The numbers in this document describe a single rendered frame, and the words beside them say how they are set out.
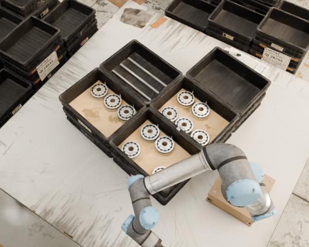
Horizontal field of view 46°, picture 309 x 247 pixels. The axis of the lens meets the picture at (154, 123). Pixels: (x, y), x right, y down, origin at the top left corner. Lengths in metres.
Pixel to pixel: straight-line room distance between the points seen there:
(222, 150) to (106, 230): 0.85
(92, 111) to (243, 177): 1.07
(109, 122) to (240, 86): 0.80
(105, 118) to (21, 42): 1.19
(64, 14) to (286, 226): 2.41
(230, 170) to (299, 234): 1.59
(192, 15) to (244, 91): 1.37
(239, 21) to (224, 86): 1.14
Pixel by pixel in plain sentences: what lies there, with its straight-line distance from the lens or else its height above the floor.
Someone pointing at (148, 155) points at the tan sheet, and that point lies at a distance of 1.94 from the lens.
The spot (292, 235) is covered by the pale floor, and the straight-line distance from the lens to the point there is 2.83.
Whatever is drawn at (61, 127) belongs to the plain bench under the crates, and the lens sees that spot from 2.23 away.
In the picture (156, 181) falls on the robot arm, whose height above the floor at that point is 1.24.
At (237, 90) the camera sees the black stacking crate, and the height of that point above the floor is 0.83.
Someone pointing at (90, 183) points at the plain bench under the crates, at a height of 0.70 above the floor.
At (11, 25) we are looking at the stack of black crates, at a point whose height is 0.38.
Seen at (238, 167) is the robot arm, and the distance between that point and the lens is 1.32.
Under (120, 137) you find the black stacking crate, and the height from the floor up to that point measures 0.89.
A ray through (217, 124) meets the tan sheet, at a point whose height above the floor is 0.83.
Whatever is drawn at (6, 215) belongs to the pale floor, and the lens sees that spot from 2.88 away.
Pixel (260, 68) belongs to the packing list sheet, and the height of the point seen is 0.70.
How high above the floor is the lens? 2.58
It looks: 59 degrees down
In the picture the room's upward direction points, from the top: 1 degrees clockwise
